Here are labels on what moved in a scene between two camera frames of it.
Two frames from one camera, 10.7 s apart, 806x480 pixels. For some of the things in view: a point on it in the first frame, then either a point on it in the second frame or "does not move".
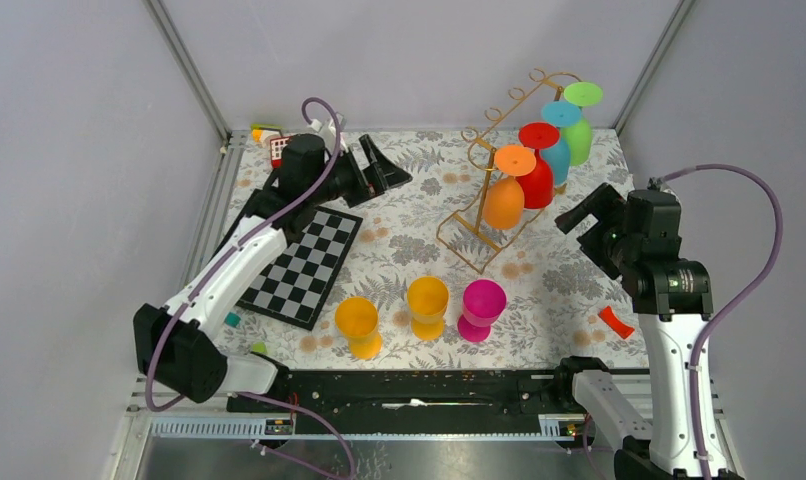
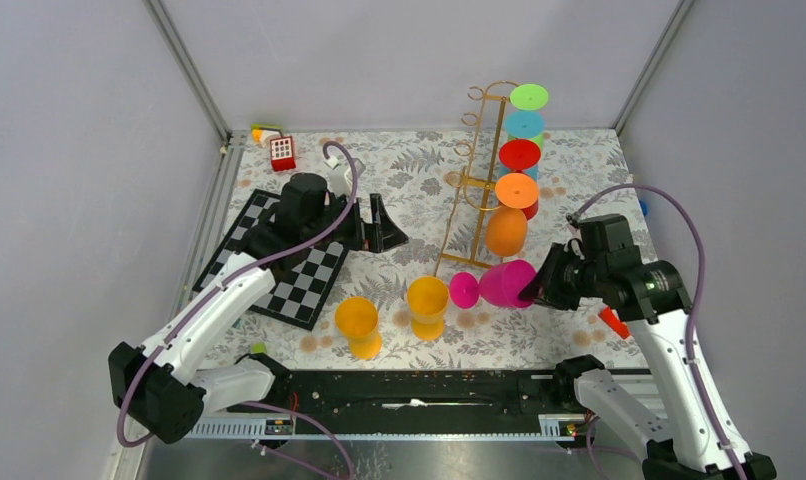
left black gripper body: x=357 y=185 -> x=362 y=235
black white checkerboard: x=295 y=285 does not move
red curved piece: x=608 y=316 does not move
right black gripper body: x=607 y=245 -> x=562 y=279
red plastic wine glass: x=538 y=186 -> x=520 y=154
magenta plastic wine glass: x=483 y=303 -> x=501 y=284
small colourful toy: x=264 y=133 does not move
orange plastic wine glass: x=504 y=198 -> x=507 y=224
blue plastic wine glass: x=561 y=114 -> x=523 y=124
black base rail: x=390 y=402 does not move
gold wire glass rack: x=522 y=155 -> x=467 y=219
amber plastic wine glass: x=427 y=300 does not move
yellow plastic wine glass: x=357 y=321 does not move
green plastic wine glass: x=579 y=135 -> x=529 y=97
